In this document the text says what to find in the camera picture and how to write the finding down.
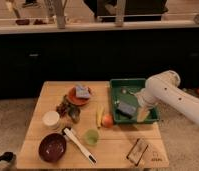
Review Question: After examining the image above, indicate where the grey blue sponge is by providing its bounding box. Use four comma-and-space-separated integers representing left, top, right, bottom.
117, 101, 136, 117

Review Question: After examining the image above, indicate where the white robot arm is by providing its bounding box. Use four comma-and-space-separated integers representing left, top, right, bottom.
136, 70, 199, 125

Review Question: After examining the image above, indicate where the green plastic cup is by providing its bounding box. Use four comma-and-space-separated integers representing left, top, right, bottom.
84, 129, 99, 145

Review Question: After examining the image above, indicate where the green plastic tray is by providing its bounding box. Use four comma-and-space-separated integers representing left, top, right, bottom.
108, 78, 160, 126

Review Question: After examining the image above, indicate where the metal spoon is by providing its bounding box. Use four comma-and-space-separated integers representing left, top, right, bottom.
121, 88, 133, 95

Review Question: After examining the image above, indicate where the black framed card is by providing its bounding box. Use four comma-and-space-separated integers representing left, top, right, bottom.
126, 139, 148, 166

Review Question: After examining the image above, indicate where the orange fruit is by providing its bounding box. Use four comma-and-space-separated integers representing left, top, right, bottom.
102, 114, 113, 128

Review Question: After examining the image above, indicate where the yellow banana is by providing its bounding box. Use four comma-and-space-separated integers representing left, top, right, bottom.
96, 105, 104, 129

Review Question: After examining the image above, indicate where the blue grey cloth block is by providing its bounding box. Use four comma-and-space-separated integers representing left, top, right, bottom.
76, 85, 90, 99

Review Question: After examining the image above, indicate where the orange plate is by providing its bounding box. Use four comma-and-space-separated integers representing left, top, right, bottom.
67, 87, 90, 106

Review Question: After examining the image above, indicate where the dark maroon bowl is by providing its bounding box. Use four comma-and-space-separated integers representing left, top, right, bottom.
38, 133, 66, 163

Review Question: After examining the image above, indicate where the black object at floor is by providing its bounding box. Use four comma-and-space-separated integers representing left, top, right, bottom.
0, 152, 14, 162

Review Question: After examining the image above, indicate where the wooden counter ledge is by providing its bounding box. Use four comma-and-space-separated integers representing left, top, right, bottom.
0, 20, 199, 34

